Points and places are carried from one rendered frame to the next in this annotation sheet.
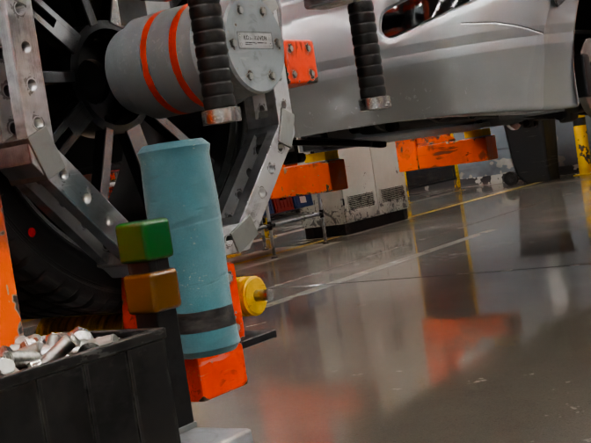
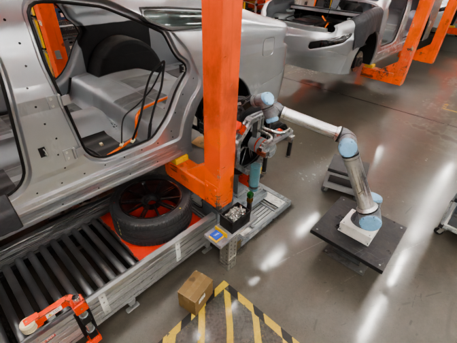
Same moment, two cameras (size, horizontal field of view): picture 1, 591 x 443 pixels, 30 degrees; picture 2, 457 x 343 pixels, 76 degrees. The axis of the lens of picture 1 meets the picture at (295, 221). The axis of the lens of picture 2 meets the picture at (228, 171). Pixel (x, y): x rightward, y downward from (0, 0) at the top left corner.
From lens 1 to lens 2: 158 cm
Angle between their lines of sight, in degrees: 33
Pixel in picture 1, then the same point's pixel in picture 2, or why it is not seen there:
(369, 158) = not seen: hidden behind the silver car
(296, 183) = not seen: hidden behind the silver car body
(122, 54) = (251, 144)
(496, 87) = (330, 67)
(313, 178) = not seen: hidden behind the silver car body
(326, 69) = (292, 50)
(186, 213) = (255, 176)
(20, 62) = (237, 155)
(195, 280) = (254, 184)
